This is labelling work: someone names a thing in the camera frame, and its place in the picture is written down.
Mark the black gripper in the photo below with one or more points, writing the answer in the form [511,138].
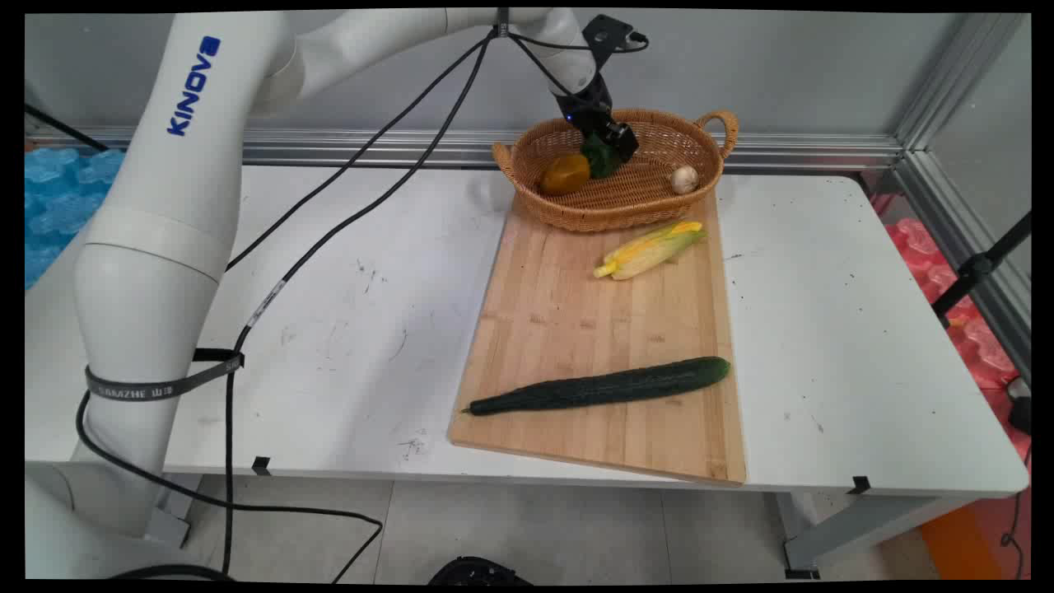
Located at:
[586,105]

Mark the green bell pepper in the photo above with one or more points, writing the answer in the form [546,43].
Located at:
[598,163]

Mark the long dark green cucumber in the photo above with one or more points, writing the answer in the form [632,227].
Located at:
[601,387]

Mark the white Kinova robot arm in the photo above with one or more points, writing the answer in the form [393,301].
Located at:
[165,247]

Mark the orange bell pepper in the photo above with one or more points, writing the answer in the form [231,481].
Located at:
[565,174]

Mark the woven wicker basket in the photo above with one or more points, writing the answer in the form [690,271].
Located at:
[626,202]

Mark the white mushroom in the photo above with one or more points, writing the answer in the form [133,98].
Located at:
[684,179]

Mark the yellow corn with husk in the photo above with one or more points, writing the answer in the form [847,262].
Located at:
[646,252]

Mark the bamboo cutting board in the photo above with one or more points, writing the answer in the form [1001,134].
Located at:
[593,329]

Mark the black tripod stand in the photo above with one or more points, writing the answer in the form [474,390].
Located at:
[976,268]

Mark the red foam mat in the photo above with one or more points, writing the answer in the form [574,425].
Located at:
[980,346]

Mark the black table edge clip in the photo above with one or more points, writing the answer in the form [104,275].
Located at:
[859,485]
[261,465]

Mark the black round floor object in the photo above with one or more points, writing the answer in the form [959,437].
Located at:
[478,571]

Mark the grey metal table leg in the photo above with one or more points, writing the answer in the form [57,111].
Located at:
[856,527]

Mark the black power adapter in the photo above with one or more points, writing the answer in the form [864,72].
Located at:
[1020,408]

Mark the orange floor panel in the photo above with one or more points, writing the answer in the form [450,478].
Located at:
[959,543]

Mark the thin black rod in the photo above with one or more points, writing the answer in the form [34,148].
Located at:
[62,125]

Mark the blue foam mat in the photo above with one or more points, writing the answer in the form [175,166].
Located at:
[58,206]

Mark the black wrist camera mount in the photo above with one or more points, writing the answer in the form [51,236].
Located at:
[607,35]

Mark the aluminium back rail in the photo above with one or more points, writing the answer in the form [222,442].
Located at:
[782,151]

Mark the aluminium side frame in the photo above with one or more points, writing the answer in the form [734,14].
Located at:
[963,165]

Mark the grey robot base bracket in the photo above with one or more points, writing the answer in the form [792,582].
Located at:
[169,519]

